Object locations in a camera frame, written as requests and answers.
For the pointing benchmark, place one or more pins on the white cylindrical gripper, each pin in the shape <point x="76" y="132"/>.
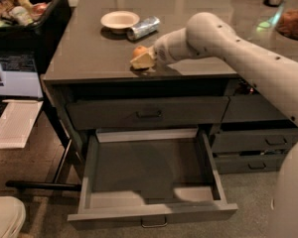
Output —
<point x="161" y="53"/>

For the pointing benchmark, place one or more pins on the small orange fruit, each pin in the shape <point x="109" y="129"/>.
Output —
<point x="139" y="51"/>

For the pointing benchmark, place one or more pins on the white rounded robot base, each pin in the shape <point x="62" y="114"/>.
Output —
<point x="12" y="216"/>

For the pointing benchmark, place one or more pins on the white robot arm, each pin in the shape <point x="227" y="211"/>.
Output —
<point x="274" y="76"/>

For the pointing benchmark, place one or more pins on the grey cabinet with counter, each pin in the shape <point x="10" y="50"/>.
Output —
<point x="91" y="63"/>

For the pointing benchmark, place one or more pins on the grey top left drawer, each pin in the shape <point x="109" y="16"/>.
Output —
<point x="147" y="112"/>

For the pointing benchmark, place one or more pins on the grey top right drawer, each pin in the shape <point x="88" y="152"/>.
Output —
<point x="250" y="108"/>

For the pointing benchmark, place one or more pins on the open grey middle drawer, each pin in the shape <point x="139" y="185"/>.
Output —
<point x="150" y="182"/>

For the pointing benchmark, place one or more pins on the grey bottom right drawer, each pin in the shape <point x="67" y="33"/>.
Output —
<point x="249" y="164"/>

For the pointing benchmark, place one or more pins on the grey middle right drawer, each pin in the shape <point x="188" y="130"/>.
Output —
<point x="254" y="140"/>

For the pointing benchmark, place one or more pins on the silver blue drink can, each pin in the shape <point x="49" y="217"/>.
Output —
<point x="143" y="28"/>

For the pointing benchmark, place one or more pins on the white paper bowl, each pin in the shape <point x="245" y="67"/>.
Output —
<point x="118" y="22"/>

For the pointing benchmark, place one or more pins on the black bin of groceries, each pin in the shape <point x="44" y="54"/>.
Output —
<point x="32" y="25"/>

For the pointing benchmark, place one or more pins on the laptop with lit screen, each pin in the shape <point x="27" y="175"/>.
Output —
<point x="19" y="79"/>

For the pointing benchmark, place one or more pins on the glass jar of snacks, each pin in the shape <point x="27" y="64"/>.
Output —
<point x="288" y="21"/>

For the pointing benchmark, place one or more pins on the white paper sheet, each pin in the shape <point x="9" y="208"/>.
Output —
<point x="17" y="121"/>

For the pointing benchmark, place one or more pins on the black metal desk leg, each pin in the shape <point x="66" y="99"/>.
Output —
<point x="55" y="183"/>

